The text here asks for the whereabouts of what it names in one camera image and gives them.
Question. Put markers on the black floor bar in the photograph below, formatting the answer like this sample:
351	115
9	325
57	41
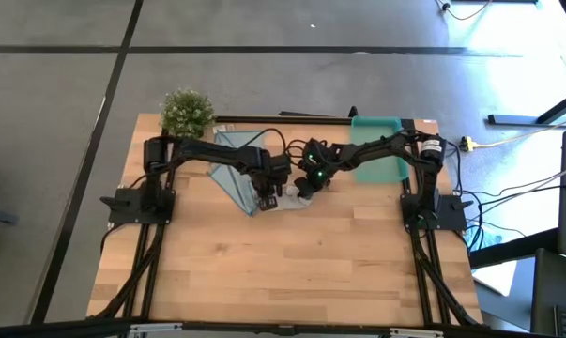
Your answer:
512	249

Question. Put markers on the green plastic basket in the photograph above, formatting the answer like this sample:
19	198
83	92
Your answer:
381	171

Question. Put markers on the silver bracket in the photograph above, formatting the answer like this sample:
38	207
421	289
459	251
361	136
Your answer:
416	333
156	327

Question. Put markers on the white sheet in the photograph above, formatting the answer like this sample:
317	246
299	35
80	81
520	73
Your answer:
496	277

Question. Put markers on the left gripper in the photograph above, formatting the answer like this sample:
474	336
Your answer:
273	176

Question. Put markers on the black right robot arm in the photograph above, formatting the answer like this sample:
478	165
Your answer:
386	145

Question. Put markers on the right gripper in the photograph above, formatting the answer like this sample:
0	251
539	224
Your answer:
320	159

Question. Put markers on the blue microfiber towel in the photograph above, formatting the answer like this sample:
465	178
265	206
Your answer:
235	188

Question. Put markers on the green potted plant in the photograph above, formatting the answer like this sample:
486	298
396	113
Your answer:
188	115

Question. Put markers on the grey microfiber towel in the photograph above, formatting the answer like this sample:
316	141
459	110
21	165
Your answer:
294	204

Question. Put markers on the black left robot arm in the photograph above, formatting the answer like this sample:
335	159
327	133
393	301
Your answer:
207	152

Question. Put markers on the yellow power plug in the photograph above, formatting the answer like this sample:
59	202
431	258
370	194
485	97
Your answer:
467	143

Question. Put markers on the black crossbar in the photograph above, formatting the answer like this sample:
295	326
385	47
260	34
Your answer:
264	327

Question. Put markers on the black desk leg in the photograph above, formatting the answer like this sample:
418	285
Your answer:
512	119

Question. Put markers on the light blue sheet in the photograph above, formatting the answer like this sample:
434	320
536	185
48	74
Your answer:
491	237

